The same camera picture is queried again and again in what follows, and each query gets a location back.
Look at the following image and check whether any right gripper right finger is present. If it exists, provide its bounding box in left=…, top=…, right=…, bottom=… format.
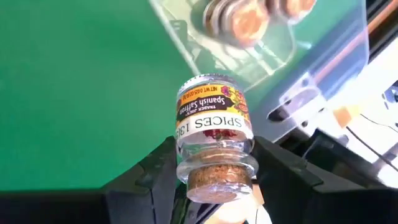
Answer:
left=252, top=136, right=326, bottom=224

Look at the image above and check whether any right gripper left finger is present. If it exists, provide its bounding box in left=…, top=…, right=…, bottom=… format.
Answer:
left=104, top=136, right=178, bottom=224

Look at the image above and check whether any metal bracket plate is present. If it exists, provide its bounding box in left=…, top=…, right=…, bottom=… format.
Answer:
left=250, top=70, right=338, bottom=144

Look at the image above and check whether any thin black cable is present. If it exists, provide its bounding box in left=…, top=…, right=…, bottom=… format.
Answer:
left=345, top=112, right=398, bottom=172

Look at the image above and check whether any clear plastic bin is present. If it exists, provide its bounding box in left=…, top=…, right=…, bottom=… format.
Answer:
left=148, top=0, right=371, bottom=94

